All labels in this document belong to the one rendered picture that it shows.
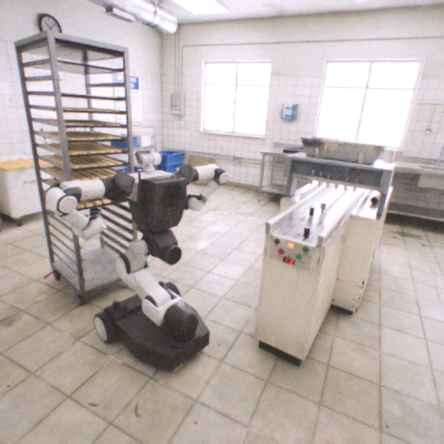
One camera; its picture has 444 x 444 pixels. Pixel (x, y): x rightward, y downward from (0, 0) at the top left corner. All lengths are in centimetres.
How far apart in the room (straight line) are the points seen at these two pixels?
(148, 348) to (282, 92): 482
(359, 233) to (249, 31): 462
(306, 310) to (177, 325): 73
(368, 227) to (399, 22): 394
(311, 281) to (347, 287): 79
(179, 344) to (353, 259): 135
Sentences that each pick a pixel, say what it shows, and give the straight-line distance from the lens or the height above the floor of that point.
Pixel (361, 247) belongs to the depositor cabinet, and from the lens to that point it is 230.
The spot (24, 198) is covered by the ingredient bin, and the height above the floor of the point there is 34.
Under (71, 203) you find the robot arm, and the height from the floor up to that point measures 105.
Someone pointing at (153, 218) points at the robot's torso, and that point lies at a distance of 159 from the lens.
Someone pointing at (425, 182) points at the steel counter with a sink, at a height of 69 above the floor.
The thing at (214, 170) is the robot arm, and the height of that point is 110.
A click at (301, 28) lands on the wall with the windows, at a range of 584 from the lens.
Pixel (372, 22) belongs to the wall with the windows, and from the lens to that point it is 568.
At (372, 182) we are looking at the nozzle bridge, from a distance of 226.
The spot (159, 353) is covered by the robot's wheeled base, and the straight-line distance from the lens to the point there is 187.
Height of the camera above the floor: 146
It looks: 20 degrees down
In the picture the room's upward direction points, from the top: 4 degrees clockwise
